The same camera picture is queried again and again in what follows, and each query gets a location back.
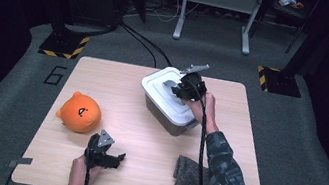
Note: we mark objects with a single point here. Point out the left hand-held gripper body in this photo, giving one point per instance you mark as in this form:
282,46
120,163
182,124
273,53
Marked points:
96,155

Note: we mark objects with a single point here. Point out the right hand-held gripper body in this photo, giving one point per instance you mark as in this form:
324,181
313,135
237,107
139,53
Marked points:
195,87

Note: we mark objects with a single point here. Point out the grey transparent storage box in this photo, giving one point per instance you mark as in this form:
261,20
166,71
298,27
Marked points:
161,119

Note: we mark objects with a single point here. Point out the orange plush toy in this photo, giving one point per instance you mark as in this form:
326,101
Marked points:
81,115

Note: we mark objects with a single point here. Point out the grey fluffy cloth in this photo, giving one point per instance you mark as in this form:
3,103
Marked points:
187,177

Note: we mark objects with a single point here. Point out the person's right hand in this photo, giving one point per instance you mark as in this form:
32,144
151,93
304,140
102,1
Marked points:
201,112

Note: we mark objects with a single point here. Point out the person's left hand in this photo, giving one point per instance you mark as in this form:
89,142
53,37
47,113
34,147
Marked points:
79,176

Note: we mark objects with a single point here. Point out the grey tape piece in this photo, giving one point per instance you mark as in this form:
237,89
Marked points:
20,161

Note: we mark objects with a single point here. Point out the black tripod stand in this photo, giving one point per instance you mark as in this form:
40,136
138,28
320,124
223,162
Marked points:
296,37

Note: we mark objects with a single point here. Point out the colourful small item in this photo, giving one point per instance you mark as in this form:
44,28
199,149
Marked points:
289,2

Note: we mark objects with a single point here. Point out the black yellow striped base plate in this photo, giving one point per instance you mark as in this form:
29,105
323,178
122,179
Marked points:
62,45
279,82

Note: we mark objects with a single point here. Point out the white metal desk frame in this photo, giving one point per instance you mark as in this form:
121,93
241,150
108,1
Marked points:
221,0

